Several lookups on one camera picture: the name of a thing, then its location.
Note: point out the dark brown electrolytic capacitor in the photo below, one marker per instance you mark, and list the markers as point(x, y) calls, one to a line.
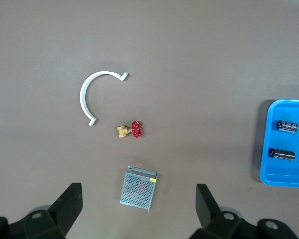
point(287, 126)
point(282, 155)

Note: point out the white curved plastic bracket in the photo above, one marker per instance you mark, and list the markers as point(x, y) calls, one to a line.
point(82, 98)

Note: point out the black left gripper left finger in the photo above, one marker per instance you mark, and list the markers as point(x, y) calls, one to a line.
point(62, 211)

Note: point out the metal mesh power supply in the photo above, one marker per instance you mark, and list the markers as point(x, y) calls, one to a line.
point(137, 189)

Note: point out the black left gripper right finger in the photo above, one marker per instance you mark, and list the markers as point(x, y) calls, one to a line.
point(210, 215)

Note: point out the brass valve red handwheel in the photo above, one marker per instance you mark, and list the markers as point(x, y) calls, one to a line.
point(137, 129)

